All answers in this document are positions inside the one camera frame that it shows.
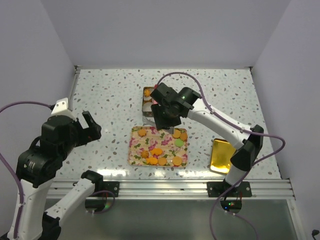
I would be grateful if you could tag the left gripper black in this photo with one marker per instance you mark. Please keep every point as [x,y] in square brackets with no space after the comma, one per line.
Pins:
[88,134]

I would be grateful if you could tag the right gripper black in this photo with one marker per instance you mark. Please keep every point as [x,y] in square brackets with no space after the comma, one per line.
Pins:
[160,122]

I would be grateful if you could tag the orange leaf cookie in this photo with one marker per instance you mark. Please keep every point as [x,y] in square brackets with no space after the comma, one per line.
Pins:
[142,132]

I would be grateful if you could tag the swirl butter cookie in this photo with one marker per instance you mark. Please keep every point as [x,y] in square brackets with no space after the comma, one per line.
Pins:
[146,93]
[144,154]

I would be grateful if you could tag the gold tin lid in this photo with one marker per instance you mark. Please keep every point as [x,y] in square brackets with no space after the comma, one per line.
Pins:
[221,154]

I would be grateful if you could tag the metal tongs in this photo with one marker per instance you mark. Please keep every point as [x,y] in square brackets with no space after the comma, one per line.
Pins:
[149,121]

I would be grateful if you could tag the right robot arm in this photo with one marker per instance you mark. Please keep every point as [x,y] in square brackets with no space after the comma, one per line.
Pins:
[246,140]

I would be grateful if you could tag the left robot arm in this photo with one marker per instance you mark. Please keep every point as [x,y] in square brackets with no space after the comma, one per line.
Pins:
[36,170]

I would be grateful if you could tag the round orange cookie top-right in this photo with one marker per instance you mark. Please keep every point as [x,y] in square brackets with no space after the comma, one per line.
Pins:
[176,134]

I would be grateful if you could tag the white paper cup bottom-left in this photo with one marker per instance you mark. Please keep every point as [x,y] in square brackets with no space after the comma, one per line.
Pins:
[146,109]

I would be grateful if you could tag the floral cookie tin box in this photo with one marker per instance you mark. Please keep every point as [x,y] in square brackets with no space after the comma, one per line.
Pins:
[145,102]

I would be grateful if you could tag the scalloped orange cookie right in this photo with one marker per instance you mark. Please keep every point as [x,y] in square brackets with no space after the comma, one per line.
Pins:
[183,136]

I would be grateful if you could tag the green sandwich cookie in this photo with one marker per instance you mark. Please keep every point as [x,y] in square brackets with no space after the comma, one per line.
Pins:
[179,143]

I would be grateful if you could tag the floral serving tray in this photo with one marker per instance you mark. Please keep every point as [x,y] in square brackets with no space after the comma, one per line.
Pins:
[156,139]

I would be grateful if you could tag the white paper cup top-left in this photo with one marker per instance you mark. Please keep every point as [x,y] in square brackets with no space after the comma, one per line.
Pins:
[150,98]

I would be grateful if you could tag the plain round orange cookie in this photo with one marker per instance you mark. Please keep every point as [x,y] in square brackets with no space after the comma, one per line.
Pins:
[162,161]

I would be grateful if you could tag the dotted round cookie bottom-right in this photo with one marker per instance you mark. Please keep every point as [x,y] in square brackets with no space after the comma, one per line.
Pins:
[177,161]

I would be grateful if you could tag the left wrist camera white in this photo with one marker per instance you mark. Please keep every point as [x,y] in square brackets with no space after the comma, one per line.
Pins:
[61,107]

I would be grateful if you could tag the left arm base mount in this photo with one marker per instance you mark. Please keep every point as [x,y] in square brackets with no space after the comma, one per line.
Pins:
[108,189]

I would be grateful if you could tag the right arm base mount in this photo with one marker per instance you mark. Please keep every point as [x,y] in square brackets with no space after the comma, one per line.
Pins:
[218,188]

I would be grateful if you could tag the aluminium frame rail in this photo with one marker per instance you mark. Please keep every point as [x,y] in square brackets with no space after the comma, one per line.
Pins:
[273,189]

